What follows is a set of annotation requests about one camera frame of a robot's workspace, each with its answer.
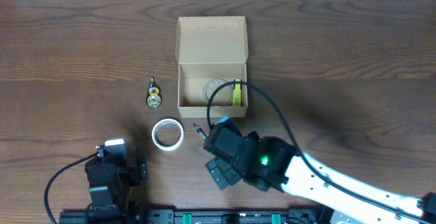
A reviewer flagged white tape roll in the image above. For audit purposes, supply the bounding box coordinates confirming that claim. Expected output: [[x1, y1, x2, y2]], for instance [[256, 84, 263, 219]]
[[151, 118, 185, 151]]

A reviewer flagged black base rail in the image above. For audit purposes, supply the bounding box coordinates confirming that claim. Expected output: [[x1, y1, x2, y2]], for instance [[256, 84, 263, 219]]
[[59, 208, 334, 224]]

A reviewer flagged clear tape roll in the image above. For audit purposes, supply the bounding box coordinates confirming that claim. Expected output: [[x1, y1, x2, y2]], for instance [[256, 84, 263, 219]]
[[202, 79, 233, 106]]

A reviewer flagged black pen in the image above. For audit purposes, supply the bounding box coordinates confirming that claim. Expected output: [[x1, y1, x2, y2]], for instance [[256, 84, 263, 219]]
[[193, 123, 207, 140]]

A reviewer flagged black yellow correction tape dispenser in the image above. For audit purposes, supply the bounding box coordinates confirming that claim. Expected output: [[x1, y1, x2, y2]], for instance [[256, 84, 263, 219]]
[[146, 77, 162, 108]]

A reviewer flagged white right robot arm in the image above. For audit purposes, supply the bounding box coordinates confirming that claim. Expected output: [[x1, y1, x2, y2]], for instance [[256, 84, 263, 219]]
[[204, 131, 435, 223]]

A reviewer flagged yellow highlighter marker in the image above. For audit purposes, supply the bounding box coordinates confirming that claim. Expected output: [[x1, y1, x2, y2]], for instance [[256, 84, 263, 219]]
[[232, 78, 242, 106]]

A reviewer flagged open cardboard box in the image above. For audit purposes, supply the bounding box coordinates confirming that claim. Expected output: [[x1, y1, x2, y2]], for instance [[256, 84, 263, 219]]
[[175, 16, 249, 118]]

